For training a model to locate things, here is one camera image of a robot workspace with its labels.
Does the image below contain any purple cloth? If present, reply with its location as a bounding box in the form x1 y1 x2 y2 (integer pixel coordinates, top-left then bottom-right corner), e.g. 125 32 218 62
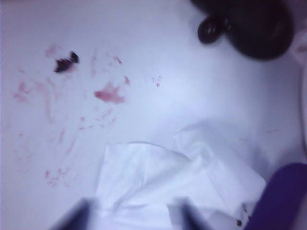
244 162 307 230

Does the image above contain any black computer mouse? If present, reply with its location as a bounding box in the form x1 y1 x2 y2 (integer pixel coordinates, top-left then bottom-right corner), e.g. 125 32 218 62
187 0 296 60

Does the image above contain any dark cherry skin piece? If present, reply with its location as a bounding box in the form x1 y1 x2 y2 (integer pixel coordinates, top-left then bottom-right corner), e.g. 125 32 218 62
53 51 80 74

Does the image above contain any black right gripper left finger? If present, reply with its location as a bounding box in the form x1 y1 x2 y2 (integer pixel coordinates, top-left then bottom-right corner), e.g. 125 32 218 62
51 198 96 230

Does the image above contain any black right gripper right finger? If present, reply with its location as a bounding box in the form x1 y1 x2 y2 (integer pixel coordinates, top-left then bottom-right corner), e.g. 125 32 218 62
167 198 204 230

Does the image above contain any white wet wipe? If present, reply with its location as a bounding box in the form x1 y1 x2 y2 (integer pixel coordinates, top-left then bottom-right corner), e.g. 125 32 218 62
95 122 267 230

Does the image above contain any dark red cherry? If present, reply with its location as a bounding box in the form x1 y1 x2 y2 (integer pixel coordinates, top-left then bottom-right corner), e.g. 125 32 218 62
197 15 233 45

